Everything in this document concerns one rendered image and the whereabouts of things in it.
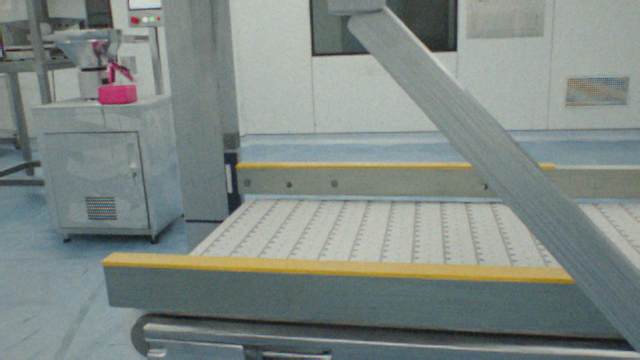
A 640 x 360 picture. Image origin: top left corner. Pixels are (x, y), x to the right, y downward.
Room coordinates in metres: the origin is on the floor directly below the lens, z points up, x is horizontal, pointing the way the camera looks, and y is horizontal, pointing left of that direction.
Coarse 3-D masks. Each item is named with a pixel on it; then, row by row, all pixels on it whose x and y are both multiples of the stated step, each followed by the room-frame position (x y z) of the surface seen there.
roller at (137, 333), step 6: (138, 318) 0.36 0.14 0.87; (144, 318) 0.35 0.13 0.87; (150, 318) 0.35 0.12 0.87; (180, 318) 0.36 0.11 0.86; (186, 318) 0.37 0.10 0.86; (192, 318) 0.38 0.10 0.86; (198, 318) 0.39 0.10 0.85; (138, 324) 0.35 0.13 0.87; (144, 324) 0.35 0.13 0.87; (132, 330) 0.35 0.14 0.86; (138, 330) 0.35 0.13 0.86; (132, 336) 0.35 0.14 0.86; (138, 336) 0.35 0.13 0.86; (144, 336) 0.35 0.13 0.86; (132, 342) 0.35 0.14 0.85; (138, 342) 0.35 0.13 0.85; (144, 342) 0.35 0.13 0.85; (138, 348) 0.35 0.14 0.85; (144, 348) 0.35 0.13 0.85; (144, 354) 0.35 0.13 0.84
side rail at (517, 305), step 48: (144, 288) 0.33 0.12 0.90; (192, 288) 0.33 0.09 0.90; (240, 288) 0.32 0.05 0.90; (288, 288) 0.32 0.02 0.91; (336, 288) 0.31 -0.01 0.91; (384, 288) 0.30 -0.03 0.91; (432, 288) 0.30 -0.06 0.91; (480, 288) 0.29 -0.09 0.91; (528, 288) 0.29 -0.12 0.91; (576, 288) 0.28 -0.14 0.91
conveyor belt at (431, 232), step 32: (224, 224) 0.52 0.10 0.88; (256, 224) 0.51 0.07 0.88; (288, 224) 0.51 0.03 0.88; (320, 224) 0.50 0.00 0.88; (352, 224) 0.50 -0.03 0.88; (384, 224) 0.50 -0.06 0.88; (416, 224) 0.49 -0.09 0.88; (448, 224) 0.49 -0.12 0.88; (480, 224) 0.48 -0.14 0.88; (512, 224) 0.48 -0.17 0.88; (608, 224) 0.47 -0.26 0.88; (224, 256) 0.43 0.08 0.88; (256, 256) 0.43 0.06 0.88; (288, 256) 0.43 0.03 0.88; (320, 256) 0.42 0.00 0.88; (352, 256) 0.42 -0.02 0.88; (384, 256) 0.42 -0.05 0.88; (416, 256) 0.42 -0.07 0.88; (448, 256) 0.41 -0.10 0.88; (480, 256) 0.41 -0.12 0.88; (512, 256) 0.41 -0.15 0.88; (544, 256) 0.40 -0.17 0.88; (128, 320) 0.36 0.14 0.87; (288, 320) 0.33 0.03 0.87; (320, 320) 0.33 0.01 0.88
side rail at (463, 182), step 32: (256, 192) 0.60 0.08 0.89; (288, 192) 0.59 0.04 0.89; (320, 192) 0.59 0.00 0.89; (352, 192) 0.58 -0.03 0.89; (384, 192) 0.57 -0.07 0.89; (416, 192) 0.57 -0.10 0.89; (448, 192) 0.56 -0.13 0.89; (480, 192) 0.55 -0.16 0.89; (576, 192) 0.54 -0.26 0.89; (608, 192) 0.53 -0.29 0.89
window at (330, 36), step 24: (312, 0) 5.49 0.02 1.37; (408, 0) 5.36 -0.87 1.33; (432, 0) 5.32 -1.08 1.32; (456, 0) 5.29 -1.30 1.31; (312, 24) 5.49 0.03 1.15; (336, 24) 5.46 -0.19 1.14; (408, 24) 5.36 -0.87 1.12; (432, 24) 5.32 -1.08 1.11; (456, 24) 5.29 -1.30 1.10; (312, 48) 5.49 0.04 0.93; (336, 48) 5.46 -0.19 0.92; (360, 48) 5.43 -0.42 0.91; (432, 48) 5.32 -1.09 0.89; (456, 48) 5.29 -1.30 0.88
